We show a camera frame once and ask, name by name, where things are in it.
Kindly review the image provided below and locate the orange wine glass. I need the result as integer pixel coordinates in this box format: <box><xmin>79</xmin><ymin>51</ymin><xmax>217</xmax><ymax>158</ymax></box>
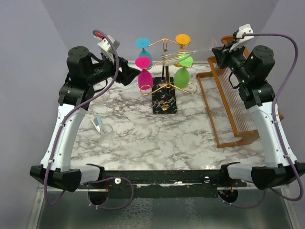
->
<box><xmin>173</xmin><ymin>33</ymin><xmax>192</xmax><ymax>68</ymax></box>

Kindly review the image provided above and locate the small blue white card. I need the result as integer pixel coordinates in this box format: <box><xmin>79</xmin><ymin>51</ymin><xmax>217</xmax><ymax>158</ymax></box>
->
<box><xmin>91</xmin><ymin>116</ymin><xmax>103</xmax><ymax>134</ymax></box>

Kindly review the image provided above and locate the gold wine glass rack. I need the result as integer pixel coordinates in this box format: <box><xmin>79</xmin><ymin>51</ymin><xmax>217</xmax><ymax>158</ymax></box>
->
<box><xmin>140</xmin><ymin>38</ymin><xmax>198</xmax><ymax>115</ymax></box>

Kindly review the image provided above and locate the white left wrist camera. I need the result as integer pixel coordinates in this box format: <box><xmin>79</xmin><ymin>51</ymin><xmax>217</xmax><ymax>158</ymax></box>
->
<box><xmin>97</xmin><ymin>36</ymin><xmax>120</xmax><ymax>63</ymax></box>

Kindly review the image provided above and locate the blue wine glass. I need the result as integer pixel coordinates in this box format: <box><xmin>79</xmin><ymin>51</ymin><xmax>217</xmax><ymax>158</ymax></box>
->
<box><xmin>135</xmin><ymin>37</ymin><xmax>152</xmax><ymax>60</ymax></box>

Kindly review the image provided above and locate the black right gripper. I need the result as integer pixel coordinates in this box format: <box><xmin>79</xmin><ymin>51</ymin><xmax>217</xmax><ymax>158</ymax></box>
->
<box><xmin>213</xmin><ymin>40</ymin><xmax>251</xmax><ymax>83</ymax></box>

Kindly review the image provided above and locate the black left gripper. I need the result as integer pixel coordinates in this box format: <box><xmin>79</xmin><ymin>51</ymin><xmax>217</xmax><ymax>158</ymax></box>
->
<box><xmin>86</xmin><ymin>51</ymin><xmax>141</xmax><ymax>85</ymax></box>

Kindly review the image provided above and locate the wooden tiered shelf rack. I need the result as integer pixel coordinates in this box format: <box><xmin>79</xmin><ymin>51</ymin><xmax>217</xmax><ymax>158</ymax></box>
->
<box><xmin>196</xmin><ymin>35</ymin><xmax>284</xmax><ymax>148</ymax></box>

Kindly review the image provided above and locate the clear champagne flute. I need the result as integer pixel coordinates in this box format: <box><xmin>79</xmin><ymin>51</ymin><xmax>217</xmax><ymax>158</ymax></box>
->
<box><xmin>161</xmin><ymin>39</ymin><xmax>217</xmax><ymax>66</ymax></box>

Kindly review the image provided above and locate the clear wine glass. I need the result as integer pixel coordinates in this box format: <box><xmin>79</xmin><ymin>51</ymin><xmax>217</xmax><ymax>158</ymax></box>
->
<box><xmin>99</xmin><ymin>124</ymin><xmax>122</xmax><ymax>152</ymax></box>

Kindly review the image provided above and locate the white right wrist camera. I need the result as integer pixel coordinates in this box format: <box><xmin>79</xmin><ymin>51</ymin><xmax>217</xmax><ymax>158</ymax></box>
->
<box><xmin>230</xmin><ymin>23</ymin><xmax>254</xmax><ymax>52</ymax></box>

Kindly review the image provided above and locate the green wine glass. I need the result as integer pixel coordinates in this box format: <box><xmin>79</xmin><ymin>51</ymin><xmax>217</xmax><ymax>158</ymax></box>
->
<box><xmin>173</xmin><ymin>54</ymin><xmax>193</xmax><ymax>88</ymax></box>

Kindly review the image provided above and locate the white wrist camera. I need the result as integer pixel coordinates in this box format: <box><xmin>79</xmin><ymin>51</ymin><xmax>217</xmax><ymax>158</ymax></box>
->
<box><xmin>230</xmin><ymin>23</ymin><xmax>254</xmax><ymax>52</ymax></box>
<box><xmin>97</xmin><ymin>36</ymin><xmax>120</xmax><ymax>63</ymax></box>

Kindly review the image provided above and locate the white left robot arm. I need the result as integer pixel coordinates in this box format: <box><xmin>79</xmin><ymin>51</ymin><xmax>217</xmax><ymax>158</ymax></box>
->
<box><xmin>30</xmin><ymin>46</ymin><xmax>140</xmax><ymax>192</ymax></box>

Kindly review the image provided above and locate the pink wine glass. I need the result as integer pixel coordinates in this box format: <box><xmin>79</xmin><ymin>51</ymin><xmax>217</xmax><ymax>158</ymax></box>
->
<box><xmin>135</xmin><ymin>56</ymin><xmax>153</xmax><ymax>90</ymax></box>

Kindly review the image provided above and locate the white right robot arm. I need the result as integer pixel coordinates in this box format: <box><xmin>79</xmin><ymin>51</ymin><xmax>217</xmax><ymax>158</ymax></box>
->
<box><xmin>212</xmin><ymin>42</ymin><xmax>305</xmax><ymax>190</ymax></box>

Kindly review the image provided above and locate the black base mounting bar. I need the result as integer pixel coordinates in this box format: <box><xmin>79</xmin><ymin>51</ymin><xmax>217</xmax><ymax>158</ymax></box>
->
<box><xmin>80</xmin><ymin>169</ymin><xmax>246</xmax><ymax>199</ymax></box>

